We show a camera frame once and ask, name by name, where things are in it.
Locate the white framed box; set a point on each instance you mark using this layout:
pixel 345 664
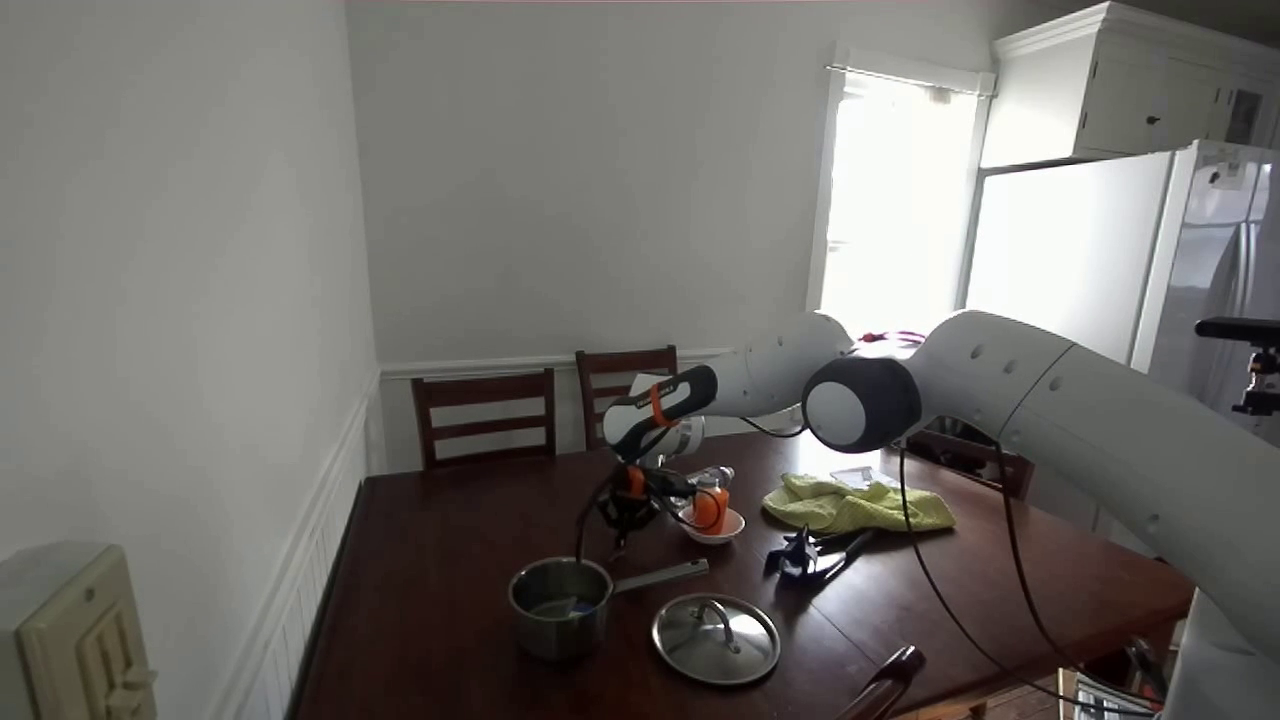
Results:
pixel 1115 693

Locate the white cabinet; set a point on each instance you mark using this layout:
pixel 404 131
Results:
pixel 1132 80

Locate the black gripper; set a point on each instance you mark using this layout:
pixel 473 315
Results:
pixel 635 490

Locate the white refrigerator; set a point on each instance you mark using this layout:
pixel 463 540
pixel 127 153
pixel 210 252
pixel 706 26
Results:
pixel 1065 252

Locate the orange cup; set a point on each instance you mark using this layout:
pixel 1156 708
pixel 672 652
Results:
pixel 708 508

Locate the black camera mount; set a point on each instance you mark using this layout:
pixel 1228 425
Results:
pixel 1233 324

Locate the wooden chair holding bag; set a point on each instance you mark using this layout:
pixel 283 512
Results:
pixel 1009 473

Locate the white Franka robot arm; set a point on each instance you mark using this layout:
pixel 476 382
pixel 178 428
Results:
pixel 1095 415

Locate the bright window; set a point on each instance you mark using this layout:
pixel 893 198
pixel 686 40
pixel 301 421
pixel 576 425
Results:
pixel 900 201

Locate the black utensil on table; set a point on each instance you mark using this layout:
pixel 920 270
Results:
pixel 888 678

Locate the yellow-green cloth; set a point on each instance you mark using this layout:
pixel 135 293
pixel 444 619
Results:
pixel 852 508

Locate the blue and black tool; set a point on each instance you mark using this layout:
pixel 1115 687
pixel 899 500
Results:
pixel 805 559

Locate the wide dark wooden chair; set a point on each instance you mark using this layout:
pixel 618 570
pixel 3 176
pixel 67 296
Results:
pixel 482 421

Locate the beige wall switch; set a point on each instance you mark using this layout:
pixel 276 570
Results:
pixel 72 646

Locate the glass pot lid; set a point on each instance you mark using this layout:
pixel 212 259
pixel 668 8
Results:
pixel 718 642

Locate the narrow dark wooden chair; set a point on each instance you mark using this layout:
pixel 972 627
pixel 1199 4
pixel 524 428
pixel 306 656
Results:
pixel 600 382

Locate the clear plastic wrapper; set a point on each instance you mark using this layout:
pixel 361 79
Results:
pixel 715 476

